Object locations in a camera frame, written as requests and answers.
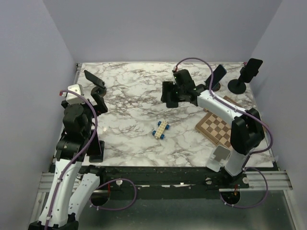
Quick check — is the blue-edged phone back right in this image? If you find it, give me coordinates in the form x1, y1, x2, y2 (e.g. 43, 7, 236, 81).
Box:
212, 64, 227, 86

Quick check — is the wooden chessboard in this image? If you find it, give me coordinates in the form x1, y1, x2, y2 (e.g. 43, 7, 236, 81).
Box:
195, 109, 232, 149

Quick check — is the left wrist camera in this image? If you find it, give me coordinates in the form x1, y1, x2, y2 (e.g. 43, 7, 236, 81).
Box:
65, 83, 84, 105

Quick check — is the toy brick car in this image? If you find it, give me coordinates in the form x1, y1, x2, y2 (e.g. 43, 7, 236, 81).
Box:
152, 121, 170, 139

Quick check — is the black folding phone stand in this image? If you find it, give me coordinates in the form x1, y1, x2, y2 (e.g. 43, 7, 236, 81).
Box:
87, 140, 105, 163

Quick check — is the black phone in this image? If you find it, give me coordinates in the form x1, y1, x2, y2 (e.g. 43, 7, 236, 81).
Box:
87, 133, 101, 156
244, 58, 263, 83
84, 70, 105, 88

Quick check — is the round wooden stand right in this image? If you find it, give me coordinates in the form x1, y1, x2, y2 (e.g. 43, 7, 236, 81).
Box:
212, 83, 221, 92

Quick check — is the white plastic phone stand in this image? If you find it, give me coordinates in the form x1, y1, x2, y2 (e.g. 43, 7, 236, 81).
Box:
206, 145, 231, 172

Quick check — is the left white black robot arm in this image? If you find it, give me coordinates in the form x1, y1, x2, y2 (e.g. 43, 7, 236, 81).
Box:
28, 86, 108, 230

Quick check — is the black phone on pole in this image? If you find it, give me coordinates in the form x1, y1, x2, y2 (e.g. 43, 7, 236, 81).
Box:
244, 58, 263, 83

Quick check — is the round wooden base stand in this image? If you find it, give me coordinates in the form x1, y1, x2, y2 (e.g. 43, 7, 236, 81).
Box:
91, 86, 106, 97

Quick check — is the aluminium frame rail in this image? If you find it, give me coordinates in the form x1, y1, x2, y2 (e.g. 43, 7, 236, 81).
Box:
35, 62, 295, 192

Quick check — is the black pole phone stand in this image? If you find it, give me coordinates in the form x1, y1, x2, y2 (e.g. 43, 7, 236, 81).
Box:
227, 67, 249, 94

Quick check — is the black smartphone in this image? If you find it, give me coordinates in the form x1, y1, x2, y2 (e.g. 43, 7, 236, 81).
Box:
161, 81, 179, 108

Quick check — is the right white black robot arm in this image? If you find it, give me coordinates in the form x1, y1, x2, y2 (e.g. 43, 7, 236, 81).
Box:
168, 69, 265, 188

